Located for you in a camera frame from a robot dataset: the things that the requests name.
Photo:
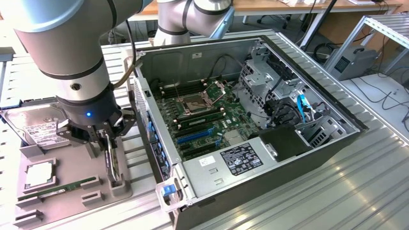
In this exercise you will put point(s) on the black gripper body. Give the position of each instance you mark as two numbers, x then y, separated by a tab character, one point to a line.
89	112

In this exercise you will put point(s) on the graphics card with metal bracket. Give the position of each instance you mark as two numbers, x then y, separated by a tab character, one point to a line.
113	165

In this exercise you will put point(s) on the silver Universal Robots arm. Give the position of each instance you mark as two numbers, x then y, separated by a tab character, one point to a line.
64	48

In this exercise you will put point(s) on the blue slot clip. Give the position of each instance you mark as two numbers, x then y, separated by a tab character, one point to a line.
149	127
163	154
167	165

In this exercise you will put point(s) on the light blue slot latch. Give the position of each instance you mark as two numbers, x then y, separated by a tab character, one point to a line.
155	138

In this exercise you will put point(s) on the grey parts rack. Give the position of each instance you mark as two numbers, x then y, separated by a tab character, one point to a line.
73	167

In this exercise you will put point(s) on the silver hard disk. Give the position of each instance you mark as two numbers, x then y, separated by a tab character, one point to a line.
32	129

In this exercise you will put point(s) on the silver CPU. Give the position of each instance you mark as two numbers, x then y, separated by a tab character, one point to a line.
39	173

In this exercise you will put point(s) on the thin locking lever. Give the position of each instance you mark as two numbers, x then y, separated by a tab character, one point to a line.
176	91

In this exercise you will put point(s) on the CPU socket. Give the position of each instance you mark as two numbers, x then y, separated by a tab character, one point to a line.
195	104

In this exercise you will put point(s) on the RAM stick with white label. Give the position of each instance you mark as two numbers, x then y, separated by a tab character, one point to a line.
197	121

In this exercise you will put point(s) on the blue expansion slot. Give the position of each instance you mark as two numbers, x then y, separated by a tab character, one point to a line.
195	136

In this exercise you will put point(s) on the green RAM stick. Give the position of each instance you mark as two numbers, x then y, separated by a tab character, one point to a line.
57	190

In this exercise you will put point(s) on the hard drive in blue caddy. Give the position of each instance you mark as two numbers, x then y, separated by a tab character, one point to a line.
11	105

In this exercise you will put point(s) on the metal socket cover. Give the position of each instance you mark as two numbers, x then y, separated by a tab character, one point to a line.
217	83

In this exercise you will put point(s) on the grey power supply unit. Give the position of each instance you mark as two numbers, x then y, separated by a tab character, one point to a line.
204	177

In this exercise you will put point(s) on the silver chipset heat sink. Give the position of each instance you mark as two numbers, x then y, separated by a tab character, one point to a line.
235	137

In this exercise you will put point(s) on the green motherboard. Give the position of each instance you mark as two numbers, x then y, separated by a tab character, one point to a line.
237	123

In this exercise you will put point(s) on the metal disk bay cage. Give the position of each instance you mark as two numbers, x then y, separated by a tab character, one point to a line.
253	112

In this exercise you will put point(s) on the wooden desk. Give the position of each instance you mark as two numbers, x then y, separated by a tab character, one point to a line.
148	9
345	7

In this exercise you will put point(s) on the black plastic shroud box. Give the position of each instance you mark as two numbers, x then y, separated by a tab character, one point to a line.
284	143

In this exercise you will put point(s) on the open black PC case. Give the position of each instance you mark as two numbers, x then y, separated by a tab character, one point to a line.
288	182

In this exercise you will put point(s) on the black office chair base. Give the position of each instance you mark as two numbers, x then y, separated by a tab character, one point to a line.
285	18

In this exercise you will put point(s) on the aluminium frame rack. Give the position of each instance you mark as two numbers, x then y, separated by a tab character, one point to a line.
382	24

